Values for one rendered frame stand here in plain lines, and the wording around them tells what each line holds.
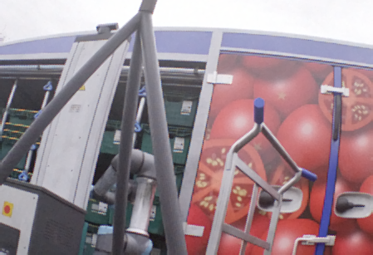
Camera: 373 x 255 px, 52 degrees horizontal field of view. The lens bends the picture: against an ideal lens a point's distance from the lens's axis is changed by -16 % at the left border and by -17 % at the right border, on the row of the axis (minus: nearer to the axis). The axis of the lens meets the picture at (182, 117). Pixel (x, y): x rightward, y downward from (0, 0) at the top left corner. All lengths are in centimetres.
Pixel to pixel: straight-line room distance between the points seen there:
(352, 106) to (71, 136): 182
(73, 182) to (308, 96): 166
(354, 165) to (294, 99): 65
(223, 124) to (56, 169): 126
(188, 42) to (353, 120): 136
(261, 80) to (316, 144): 61
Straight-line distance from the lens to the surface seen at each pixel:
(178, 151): 305
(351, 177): 273
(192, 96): 318
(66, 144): 208
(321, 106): 289
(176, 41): 326
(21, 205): 157
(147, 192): 208
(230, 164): 144
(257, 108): 135
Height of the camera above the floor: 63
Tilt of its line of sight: 22 degrees up
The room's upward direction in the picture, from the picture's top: 12 degrees clockwise
